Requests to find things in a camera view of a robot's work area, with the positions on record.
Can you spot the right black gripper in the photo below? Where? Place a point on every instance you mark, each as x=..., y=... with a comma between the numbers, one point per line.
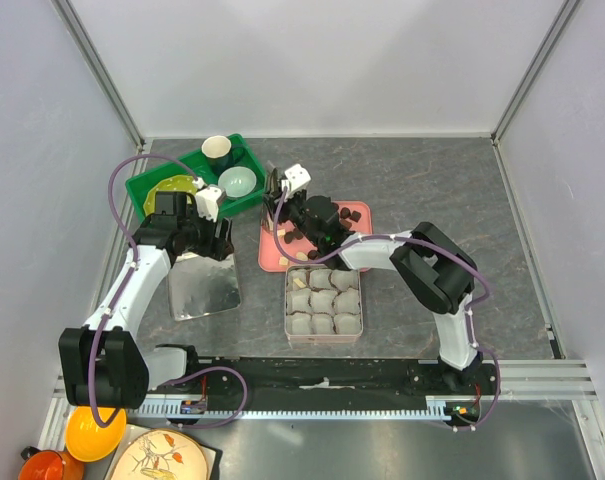
x=288, y=201

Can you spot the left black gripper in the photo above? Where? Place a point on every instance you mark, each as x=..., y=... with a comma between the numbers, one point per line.
x=215, y=248

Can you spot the pink plastic tray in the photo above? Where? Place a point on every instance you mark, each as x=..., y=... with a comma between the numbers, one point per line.
x=271, y=260

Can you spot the pink chocolate tin box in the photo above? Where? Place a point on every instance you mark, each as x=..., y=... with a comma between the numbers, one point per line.
x=328, y=311

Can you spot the metal tongs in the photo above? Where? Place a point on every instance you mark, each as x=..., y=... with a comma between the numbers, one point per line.
x=270, y=197

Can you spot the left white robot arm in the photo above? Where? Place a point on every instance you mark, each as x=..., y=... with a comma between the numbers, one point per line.
x=101, y=363

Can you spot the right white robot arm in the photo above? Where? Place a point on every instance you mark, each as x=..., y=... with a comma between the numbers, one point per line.
x=441, y=276

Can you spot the silver tin lid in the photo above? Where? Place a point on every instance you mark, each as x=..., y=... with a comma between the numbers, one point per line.
x=200, y=286

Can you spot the yellow green plate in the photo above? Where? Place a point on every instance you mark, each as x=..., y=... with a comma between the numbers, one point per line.
x=175, y=183

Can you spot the pale green bowl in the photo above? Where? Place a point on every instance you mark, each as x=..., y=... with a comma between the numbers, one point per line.
x=237, y=182

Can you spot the green plastic crate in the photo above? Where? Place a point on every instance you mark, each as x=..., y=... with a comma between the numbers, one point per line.
x=139, y=187

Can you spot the dark teal mug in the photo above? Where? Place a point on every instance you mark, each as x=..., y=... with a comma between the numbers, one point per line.
x=221, y=153

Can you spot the decorated round plate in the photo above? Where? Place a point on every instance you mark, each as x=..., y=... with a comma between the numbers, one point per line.
x=161, y=454

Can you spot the yellow bowl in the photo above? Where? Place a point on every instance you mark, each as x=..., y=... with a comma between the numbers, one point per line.
x=86, y=441

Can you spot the orange mug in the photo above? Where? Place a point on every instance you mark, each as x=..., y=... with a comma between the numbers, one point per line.
x=50, y=465

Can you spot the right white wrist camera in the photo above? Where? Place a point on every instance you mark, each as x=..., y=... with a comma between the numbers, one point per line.
x=296, y=178

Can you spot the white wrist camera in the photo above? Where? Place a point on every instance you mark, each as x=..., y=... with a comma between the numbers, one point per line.
x=208, y=202
x=296, y=178

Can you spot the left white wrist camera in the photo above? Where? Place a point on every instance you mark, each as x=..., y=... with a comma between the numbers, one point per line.
x=208, y=202

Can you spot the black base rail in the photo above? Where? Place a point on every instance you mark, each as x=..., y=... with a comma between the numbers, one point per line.
x=394, y=377

